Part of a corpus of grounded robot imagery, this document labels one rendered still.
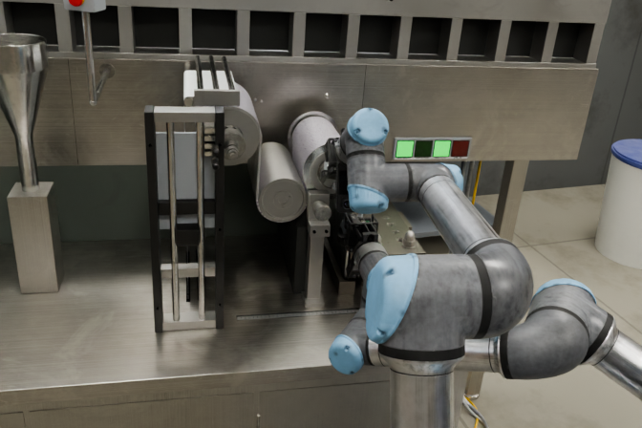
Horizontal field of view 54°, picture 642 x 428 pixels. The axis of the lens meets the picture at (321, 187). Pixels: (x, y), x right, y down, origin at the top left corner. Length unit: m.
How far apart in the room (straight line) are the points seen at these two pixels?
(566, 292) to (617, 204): 2.84
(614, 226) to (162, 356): 3.17
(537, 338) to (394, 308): 0.43
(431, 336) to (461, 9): 1.23
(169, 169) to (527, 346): 0.79
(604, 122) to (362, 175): 4.11
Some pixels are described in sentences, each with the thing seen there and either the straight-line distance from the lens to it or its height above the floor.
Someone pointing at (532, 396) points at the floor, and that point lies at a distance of 2.97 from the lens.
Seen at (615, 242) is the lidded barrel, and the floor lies 0.13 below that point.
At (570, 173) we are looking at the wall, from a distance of 5.18.
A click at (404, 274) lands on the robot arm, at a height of 1.41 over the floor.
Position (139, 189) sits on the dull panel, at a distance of 1.89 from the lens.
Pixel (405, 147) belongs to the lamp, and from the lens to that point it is 1.94.
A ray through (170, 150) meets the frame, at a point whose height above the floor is 1.35.
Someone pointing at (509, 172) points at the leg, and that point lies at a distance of 2.34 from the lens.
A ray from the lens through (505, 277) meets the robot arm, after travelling 0.88.
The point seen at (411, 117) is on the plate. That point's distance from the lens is 1.92.
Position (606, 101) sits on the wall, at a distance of 5.14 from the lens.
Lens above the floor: 1.84
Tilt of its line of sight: 24 degrees down
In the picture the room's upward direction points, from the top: 4 degrees clockwise
